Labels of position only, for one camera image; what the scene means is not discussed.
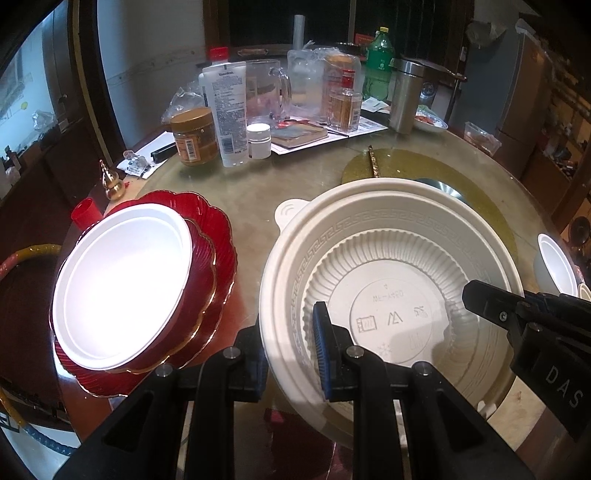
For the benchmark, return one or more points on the small liquor bottle red cap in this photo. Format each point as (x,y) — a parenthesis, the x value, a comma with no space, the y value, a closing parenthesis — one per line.
(345,108)

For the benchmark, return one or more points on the worn brown book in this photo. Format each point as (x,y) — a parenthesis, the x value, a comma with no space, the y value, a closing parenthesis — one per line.
(300,134)

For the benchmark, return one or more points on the white plastic bottle red cap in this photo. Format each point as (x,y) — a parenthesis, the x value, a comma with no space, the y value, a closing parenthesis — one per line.
(226,110)

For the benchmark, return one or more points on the dark wooden chair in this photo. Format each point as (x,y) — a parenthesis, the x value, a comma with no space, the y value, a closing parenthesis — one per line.
(445,74)

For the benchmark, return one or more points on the dark window wooden frame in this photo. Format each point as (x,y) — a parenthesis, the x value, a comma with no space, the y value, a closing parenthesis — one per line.
(277,23)

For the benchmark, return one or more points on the small white jar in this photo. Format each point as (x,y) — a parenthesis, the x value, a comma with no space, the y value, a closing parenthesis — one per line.
(258,142)

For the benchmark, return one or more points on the black rectangular case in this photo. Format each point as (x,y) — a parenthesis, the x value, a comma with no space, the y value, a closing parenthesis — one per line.
(162,152)

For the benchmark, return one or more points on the small red cup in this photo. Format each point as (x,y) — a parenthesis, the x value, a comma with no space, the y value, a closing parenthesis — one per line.
(85,213)

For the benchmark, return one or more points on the deep red glass bowl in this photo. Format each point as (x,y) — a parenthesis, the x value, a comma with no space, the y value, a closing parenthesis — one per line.
(198,277)

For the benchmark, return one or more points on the amber jar gold lid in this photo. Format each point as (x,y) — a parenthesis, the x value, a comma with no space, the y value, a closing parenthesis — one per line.
(194,138)

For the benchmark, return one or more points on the white sachet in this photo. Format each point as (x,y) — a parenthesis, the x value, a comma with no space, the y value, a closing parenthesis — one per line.
(376,105)

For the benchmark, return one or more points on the crumpled clear wrapper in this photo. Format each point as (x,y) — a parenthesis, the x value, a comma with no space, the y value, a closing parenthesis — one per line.
(136,164)

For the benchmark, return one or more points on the gold gourd ornament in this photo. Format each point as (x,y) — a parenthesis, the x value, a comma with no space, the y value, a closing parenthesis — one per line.
(112,182)

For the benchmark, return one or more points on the crumpled clear plastic bag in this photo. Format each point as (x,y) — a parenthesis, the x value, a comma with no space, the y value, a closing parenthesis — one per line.
(184,104)

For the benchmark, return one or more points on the large white paper bowl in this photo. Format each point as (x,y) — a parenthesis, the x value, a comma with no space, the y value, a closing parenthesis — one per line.
(120,286)

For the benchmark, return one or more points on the patterned dish with food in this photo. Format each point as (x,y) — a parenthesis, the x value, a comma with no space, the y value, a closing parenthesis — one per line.
(431,121)

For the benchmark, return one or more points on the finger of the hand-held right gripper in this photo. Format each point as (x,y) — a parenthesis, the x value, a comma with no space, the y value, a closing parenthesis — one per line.
(491,302)
(554,304)

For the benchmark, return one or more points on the small cream plastic bowl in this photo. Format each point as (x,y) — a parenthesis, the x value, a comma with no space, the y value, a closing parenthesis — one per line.
(585,291)

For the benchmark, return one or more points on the clear plastic food container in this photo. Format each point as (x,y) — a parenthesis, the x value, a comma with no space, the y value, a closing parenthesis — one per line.
(482,138)

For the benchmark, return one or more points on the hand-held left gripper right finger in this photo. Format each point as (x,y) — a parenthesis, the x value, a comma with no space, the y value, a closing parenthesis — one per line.
(325,355)

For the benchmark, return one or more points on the red paper card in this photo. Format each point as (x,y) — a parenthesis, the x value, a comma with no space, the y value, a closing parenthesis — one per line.
(362,39)

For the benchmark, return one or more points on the small white paper bowl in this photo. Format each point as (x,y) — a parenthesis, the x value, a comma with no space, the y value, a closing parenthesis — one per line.
(554,267)

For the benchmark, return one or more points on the stainless steel thermos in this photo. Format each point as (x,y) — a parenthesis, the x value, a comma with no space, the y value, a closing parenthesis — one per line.
(406,97)

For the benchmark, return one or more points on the gold ornate stick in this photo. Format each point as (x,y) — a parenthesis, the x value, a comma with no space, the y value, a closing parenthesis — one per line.
(373,161)

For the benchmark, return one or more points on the red snack packet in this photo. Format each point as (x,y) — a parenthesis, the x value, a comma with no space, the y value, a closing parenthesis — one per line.
(337,461)

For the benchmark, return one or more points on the clear glass pitcher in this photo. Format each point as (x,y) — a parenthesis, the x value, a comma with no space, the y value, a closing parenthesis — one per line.
(265,90)

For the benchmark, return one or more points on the grey refrigerator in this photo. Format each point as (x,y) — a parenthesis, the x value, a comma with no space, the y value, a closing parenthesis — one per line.
(512,92)

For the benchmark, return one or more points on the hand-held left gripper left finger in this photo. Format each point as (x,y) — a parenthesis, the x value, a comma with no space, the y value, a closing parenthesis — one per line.
(240,369)

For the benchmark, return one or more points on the tan labelled jar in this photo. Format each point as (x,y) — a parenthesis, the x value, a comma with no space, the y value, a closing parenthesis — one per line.
(339,69)

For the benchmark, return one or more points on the plastic bag on refrigerator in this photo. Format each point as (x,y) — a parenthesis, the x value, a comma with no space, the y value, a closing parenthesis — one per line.
(482,32)

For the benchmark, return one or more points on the green soda bottle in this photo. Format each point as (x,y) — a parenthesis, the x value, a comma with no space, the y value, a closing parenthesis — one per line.
(379,67)

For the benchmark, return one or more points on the large cream ribbed plastic bowl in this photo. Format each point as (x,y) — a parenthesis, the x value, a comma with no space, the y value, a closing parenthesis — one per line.
(392,258)

